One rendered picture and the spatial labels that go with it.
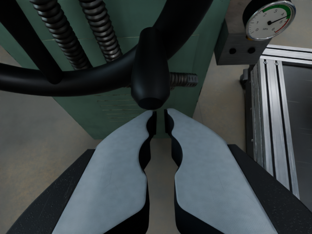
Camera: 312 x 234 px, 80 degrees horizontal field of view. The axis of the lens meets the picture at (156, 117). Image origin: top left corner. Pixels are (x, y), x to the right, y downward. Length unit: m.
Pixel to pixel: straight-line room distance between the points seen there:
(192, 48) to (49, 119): 0.85
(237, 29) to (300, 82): 0.62
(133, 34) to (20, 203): 0.85
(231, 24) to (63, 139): 0.86
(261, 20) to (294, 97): 0.61
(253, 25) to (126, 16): 0.20
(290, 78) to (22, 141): 1.24
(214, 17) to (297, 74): 0.66
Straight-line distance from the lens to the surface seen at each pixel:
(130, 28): 0.39
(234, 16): 0.40
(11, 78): 0.24
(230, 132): 0.96
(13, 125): 1.19
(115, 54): 0.25
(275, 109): 0.81
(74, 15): 0.39
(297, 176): 0.77
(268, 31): 0.35
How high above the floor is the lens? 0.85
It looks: 64 degrees down
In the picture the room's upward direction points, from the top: 4 degrees counter-clockwise
